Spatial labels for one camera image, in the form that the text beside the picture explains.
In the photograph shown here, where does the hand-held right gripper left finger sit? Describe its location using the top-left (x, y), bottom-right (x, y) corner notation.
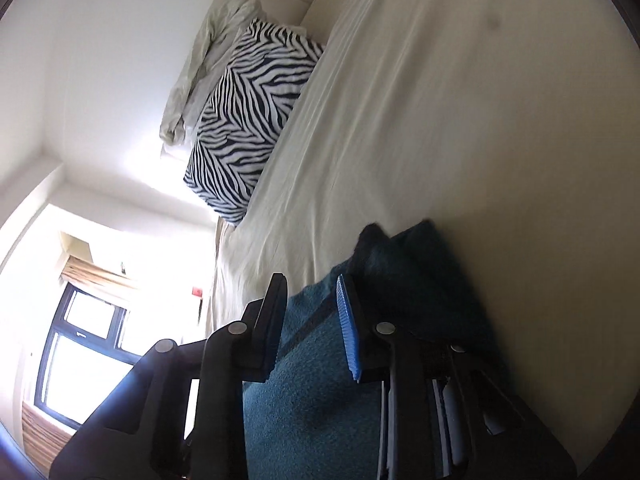
top-left (50, 272), bottom-right (289, 480)

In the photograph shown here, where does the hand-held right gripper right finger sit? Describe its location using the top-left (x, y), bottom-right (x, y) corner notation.
top-left (336, 274), bottom-right (581, 480)

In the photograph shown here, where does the crumpled white duvet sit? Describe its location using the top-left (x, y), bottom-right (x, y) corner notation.
top-left (159, 0), bottom-right (263, 145)

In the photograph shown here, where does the brown striped window blind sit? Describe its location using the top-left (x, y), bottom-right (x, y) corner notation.
top-left (59, 230), bottom-right (140, 292)

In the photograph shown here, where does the zebra print pillow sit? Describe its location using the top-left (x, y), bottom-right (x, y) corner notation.
top-left (182, 17), bottom-right (326, 225)

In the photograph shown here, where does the dark teal knit sweater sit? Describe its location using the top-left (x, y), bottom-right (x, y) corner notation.
top-left (242, 219), bottom-right (506, 480)

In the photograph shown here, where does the black framed window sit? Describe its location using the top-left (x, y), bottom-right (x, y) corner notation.
top-left (32, 285), bottom-right (143, 431)

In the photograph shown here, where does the bed with beige sheet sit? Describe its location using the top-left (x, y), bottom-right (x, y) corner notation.
top-left (202, 0), bottom-right (640, 480)

